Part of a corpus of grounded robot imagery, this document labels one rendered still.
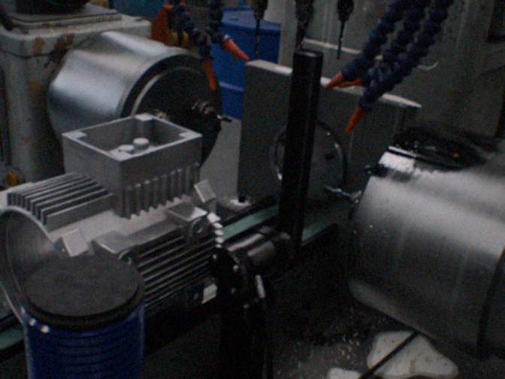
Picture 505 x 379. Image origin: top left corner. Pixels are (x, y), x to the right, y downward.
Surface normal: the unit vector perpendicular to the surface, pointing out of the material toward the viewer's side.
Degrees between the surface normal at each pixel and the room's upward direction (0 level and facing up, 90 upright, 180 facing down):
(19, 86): 89
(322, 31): 90
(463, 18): 90
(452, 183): 40
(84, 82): 58
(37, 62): 90
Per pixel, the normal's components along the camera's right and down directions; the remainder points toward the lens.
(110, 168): -0.66, 0.28
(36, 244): 0.76, 0.17
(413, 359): 0.07, -0.91
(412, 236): -0.59, -0.06
